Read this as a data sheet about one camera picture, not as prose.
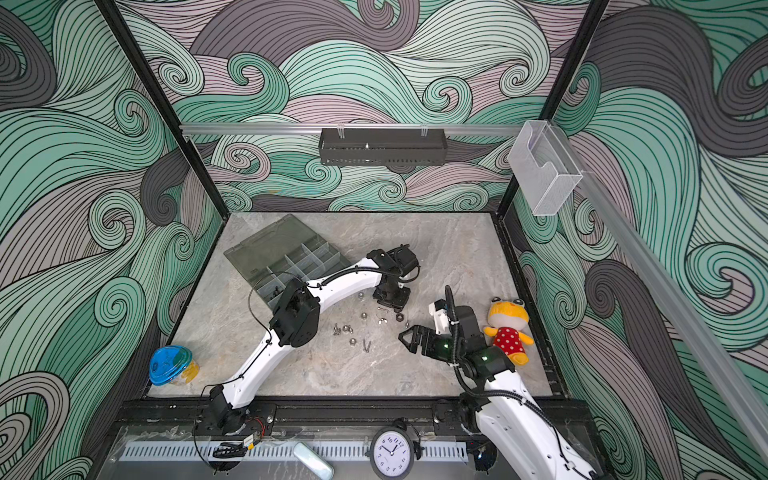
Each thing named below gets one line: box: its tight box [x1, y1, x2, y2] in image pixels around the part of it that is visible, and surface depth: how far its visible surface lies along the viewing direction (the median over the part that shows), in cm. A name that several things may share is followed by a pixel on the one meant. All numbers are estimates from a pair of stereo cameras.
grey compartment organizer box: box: [223, 214, 352, 309], surface depth 108 cm
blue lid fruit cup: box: [149, 345, 200, 386], surface depth 75 cm
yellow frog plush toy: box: [483, 296, 535, 366], surface depth 85 cm
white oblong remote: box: [293, 442, 335, 480], surface depth 66 cm
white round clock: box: [369, 426, 415, 480], surface depth 68 cm
